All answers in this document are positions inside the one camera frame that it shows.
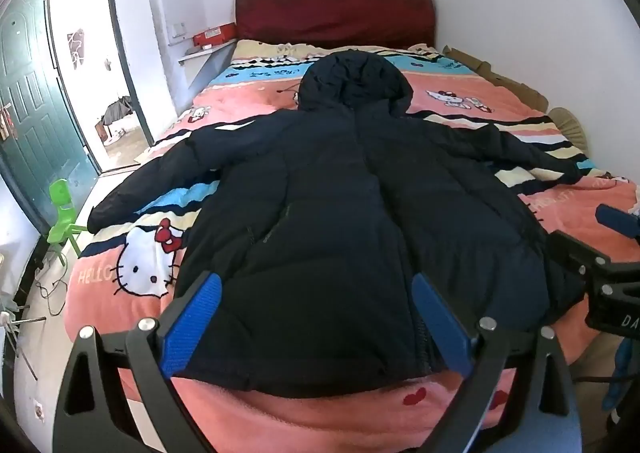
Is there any dark red bed headboard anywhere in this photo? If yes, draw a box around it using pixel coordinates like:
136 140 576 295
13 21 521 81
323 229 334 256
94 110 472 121
235 0 433 51

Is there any dark cloth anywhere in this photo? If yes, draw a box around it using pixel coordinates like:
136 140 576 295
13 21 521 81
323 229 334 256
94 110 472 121
97 96 136 126

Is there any green door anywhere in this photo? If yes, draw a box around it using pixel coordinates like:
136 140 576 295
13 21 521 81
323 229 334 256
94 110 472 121
0 0 101 239

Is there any metal stand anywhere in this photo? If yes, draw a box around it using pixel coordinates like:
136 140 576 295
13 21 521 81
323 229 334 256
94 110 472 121
0 303 48 384

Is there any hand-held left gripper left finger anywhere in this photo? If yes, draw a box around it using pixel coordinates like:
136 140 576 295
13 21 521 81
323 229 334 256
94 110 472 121
52 272 223 453

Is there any green plastic chair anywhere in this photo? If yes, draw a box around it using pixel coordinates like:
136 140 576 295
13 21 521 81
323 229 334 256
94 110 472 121
46 179 83 266

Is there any wall sticker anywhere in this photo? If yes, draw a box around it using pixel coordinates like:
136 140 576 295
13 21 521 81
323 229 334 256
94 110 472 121
67 28 87 70

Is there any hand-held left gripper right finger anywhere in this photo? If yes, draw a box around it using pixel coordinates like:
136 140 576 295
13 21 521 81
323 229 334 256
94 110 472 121
410 272 583 453

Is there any red box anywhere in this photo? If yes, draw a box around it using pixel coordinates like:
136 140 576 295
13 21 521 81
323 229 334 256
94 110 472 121
192 23 237 48

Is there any person's blue jacket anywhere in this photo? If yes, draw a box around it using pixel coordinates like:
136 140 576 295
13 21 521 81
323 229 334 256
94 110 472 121
602 337 640 414

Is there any pink cartoon printed blanket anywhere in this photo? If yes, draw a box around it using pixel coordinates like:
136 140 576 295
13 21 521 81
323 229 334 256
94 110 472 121
62 38 640 453

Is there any black floor cable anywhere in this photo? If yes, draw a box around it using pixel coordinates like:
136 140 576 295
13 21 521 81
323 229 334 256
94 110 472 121
34 263 69 316

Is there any black hooded padded jacket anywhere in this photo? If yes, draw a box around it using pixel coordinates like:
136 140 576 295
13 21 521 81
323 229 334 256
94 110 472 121
87 49 586 391

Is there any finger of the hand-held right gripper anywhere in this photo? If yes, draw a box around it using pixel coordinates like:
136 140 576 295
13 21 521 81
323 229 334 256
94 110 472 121
596 204 640 240
546 229 615 284

